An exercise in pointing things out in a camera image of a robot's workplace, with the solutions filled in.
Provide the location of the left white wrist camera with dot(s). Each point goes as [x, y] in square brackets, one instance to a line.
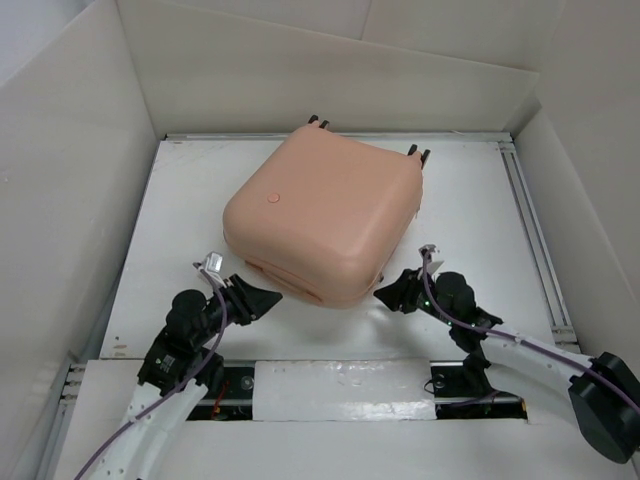
[210, 266]

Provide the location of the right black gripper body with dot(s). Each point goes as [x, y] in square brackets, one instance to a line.
[414, 282]

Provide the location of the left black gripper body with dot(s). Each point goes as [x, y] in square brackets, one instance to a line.
[238, 310]

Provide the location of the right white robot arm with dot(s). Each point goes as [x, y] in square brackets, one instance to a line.
[597, 395]

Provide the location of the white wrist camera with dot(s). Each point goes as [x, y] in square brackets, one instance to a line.
[431, 258]
[210, 266]

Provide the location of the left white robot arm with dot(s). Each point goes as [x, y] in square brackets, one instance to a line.
[179, 370]

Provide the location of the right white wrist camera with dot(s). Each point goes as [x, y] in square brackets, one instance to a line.
[431, 258]

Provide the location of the pink hard-shell suitcase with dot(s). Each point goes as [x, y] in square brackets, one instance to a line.
[324, 213]

